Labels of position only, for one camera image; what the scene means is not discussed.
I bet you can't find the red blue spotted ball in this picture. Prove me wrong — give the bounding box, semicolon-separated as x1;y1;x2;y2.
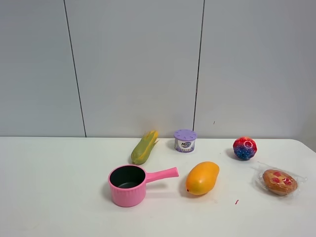
233;137;257;160

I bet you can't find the purple air freshener can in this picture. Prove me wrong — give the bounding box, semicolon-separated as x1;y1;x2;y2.
173;129;197;153

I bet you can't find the green yellow corn cob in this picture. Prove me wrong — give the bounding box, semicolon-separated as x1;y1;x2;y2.
131;130;158;165

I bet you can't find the pink toy saucepan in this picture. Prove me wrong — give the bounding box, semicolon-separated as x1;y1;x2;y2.
108;164;179;207

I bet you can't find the orange yellow mango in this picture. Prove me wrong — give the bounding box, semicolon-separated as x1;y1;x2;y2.
185;161;220;196

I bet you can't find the wrapped fruit tart pastry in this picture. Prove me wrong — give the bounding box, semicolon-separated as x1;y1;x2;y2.
251;162;308;204

